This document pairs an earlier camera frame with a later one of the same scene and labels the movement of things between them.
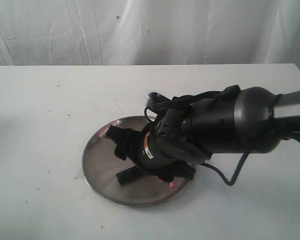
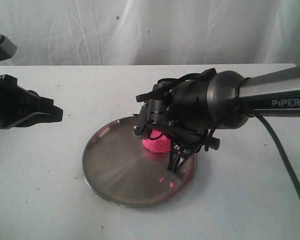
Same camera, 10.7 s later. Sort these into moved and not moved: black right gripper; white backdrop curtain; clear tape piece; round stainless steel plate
Moved: black right gripper
Not moved: round stainless steel plate; white backdrop curtain; clear tape piece
